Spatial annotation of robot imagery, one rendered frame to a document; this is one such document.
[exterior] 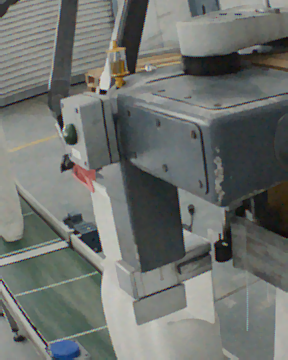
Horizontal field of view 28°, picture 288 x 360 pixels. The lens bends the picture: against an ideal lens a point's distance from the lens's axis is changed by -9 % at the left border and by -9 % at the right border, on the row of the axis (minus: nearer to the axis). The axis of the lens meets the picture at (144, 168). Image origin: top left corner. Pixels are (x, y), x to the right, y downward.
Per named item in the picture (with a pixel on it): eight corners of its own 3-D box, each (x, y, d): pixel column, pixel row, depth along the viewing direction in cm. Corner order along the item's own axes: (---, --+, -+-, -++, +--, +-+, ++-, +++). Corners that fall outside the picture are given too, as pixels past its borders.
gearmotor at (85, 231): (56, 238, 299) (50, 211, 294) (82, 230, 305) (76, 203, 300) (78, 259, 273) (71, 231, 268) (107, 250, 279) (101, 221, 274)
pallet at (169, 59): (86, 81, 705) (83, 71, 700) (176, 63, 746) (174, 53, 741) (110, 89, 632) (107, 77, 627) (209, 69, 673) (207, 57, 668)
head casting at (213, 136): (119, 259, 94) (85, 70, 84) (246, 210, 104) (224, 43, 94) (223, 332, 68) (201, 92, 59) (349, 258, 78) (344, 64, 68)
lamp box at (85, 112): (69, 159, 86) (59, 99, 84) (98, 151, 88) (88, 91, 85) (89, 172, 80) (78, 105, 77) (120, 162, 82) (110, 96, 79)
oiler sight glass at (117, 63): (107, 74, 85) (103, 52, 84) (123, 70, 86) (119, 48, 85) (114, 75, 83) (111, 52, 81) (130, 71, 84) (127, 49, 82)
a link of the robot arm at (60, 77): (62, -9, 165) (62, -24, 154) (80, -10, 166) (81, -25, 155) (48, 120, 158) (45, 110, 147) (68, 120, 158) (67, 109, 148)
